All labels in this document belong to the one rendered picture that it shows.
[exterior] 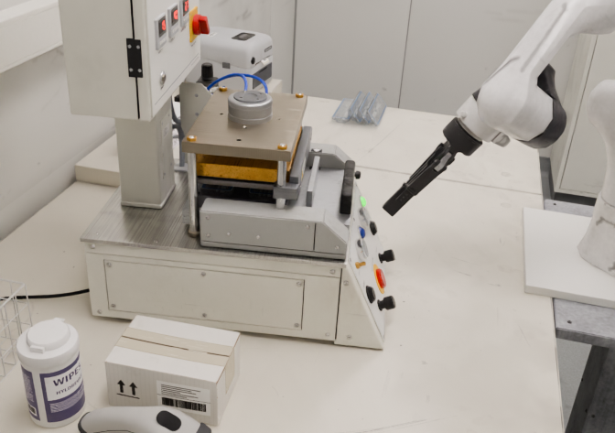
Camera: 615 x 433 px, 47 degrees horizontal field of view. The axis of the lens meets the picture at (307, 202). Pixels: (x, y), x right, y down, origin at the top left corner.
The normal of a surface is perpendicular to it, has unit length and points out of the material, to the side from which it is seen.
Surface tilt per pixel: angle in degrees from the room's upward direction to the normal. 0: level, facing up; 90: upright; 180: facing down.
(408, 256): 0
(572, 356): 0
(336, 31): 90
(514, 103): 69
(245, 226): 90
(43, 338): 1
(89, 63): 90
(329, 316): 90
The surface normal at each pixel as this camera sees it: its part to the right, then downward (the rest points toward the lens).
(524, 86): -0.07, -0.11
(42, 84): 0.97, 0.16
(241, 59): -0.34, 0.39
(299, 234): -0.10, 0.47
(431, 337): 0.05, -0.88
